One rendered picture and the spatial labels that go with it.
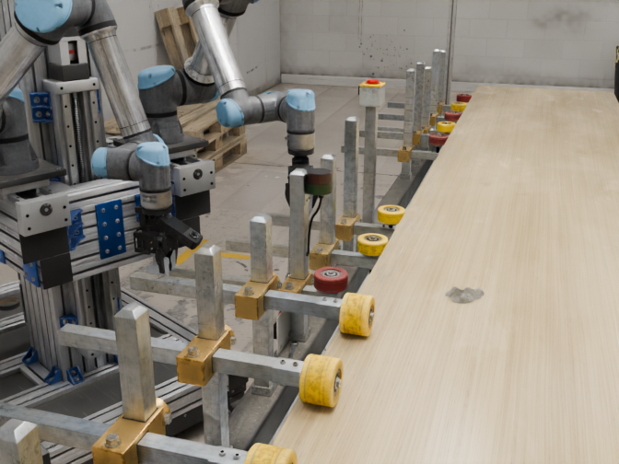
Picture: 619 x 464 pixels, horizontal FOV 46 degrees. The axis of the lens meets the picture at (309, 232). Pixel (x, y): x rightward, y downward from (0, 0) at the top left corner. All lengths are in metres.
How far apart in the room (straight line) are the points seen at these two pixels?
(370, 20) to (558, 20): 2.30
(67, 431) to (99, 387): 1.53
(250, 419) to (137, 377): 0.53
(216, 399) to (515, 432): 0.52
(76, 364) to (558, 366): 1.75
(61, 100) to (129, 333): 1.35
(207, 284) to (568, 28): 8.58
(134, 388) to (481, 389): 0.59
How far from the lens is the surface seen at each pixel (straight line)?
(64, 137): 2.33
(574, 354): 1.47
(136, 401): 1.09
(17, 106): 2.13
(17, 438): 0.86
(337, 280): 1.67
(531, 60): 9.62
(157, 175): 1.75
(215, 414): 1.38
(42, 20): 1.79
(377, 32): 9.76
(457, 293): 1.63
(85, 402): 2.59
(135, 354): 1.05
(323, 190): 1.65
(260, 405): 1.60
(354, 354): 1.38
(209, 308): 1.27
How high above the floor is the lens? 1.59
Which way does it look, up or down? 21 degrees down
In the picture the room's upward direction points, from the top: straight up
